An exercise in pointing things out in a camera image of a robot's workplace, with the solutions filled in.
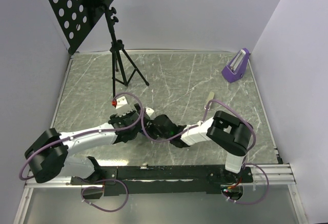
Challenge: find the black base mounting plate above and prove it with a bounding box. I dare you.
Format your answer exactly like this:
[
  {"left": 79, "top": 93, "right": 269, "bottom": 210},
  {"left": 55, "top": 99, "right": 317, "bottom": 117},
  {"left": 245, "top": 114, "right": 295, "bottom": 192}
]
[{"left": 70, "top": 165, "right": 253, "bottom": 196}]

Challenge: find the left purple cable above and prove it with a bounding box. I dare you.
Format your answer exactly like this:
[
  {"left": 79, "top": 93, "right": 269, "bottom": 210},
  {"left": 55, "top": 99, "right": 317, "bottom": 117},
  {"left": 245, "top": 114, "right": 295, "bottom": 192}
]
[{"left": 18, "top": 92, "right": 147, "bottom": 212}]

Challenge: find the black perforated music stand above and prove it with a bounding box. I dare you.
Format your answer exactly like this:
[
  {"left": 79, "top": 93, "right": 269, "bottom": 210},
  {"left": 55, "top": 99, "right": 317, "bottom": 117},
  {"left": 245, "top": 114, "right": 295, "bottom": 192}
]
[{"left": 48, "top": 0, "right": 149, "bottom": 90}]

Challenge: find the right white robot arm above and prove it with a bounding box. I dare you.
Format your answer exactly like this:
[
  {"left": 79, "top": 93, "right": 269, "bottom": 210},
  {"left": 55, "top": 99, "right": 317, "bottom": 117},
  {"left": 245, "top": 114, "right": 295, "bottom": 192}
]
[{"left": 142, "top": 111, "right": 253, "bottom": 182}]

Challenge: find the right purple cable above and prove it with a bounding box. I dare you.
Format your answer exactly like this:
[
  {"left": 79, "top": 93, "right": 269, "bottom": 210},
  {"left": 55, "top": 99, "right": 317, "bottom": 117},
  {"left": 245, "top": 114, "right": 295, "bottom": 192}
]
[{"left": 141, "top": 99, "right": 270, "bottom": 206}]

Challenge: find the purple cable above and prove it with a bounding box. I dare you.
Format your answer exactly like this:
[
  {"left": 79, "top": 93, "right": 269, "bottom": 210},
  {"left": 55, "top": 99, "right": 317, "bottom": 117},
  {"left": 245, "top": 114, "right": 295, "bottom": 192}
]
[
  {"left": 141, "top": 99, "right": 270, "bottom": 206},
  {"left": 18, "top": 92, "right": 147, "bottom": 212}
]

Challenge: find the purple metronome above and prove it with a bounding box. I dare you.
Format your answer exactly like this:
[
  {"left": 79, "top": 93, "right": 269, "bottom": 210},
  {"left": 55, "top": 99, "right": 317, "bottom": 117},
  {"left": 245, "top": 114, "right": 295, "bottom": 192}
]
[{"left": 221, "top": 48, "right": 250, "bottom": 83}]

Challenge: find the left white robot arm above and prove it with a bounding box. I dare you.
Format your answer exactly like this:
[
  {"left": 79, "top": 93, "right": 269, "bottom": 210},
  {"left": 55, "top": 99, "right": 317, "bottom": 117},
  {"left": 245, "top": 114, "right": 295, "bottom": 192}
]
[{"left": 25, "top": 104, "right": 142, "bottom": 184}]

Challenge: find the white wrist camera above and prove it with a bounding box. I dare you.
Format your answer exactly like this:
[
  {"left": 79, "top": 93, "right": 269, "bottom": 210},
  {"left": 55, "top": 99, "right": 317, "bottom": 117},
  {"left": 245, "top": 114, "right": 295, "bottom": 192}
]
[
  {"left": 110, "top": 96, "right": 136, "bottom": 118},
  {"left": 145, "top": 107, "right": 156, "bottom": 120}
]

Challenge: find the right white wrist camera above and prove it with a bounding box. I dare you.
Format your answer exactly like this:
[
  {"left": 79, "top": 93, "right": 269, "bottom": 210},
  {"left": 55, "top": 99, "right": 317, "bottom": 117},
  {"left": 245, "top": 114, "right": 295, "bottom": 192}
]
[{"left": 145, "top": 107, "right": 156, "bottom": 120}]

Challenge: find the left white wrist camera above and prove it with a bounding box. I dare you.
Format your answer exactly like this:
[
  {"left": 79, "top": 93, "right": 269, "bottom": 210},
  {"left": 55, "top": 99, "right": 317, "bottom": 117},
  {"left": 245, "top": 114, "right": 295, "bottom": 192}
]
[{"left": 110, "top": 96, "right": 136, "bottom": 118}]

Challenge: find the aluminium rail frame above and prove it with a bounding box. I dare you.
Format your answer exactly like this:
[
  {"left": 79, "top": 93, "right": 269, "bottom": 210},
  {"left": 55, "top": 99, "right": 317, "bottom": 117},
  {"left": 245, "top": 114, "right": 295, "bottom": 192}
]
[{"left": 19, "top": 163, "right": 308, "bottom": 223}]

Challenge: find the beige white stapler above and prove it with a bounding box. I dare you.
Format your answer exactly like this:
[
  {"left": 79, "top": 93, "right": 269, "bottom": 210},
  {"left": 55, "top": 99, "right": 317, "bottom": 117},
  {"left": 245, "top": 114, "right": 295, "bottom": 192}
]
[{"left": 205, "top": 91, "right": 215, "bottom": 106}]

